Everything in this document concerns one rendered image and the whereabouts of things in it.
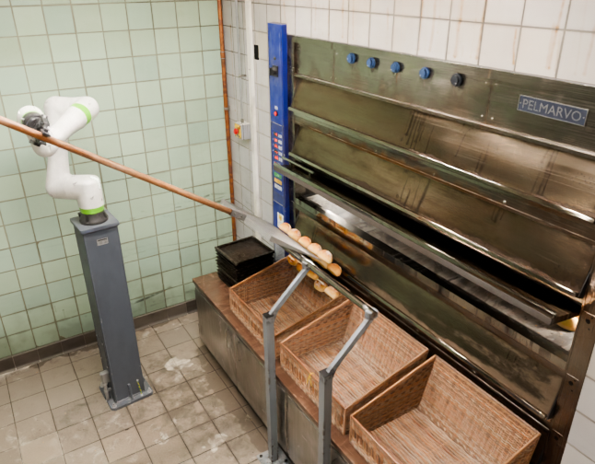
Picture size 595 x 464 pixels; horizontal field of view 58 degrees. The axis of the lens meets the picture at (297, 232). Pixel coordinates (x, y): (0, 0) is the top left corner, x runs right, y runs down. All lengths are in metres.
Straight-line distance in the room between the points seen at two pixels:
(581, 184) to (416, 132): 0.73
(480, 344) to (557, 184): 0.78
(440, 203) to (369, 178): 0.45
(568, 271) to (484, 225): 0.36
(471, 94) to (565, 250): 0.64
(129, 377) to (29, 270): 0.96
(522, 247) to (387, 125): 0.81
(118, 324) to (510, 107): 2.39
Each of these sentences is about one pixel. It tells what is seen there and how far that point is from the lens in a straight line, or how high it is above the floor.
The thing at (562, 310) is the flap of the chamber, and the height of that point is 1.40.
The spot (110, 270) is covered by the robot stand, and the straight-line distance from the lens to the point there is 3.18.
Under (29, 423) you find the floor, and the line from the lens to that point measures 3.76.
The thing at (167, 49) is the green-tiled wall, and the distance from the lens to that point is 3.71.
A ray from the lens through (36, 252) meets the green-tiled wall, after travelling 3.84.
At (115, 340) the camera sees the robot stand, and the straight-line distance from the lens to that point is 3.40.
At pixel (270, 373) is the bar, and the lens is 2.76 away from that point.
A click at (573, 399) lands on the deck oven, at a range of 2.20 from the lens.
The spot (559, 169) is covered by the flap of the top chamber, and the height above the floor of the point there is 1.82.
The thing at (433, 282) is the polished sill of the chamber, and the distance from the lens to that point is 2.45.
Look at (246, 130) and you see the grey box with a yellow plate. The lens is 3.61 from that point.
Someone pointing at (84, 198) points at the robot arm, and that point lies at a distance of 3.02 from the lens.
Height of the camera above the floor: 2.41
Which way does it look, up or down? 26 degrees down
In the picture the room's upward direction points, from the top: straight up
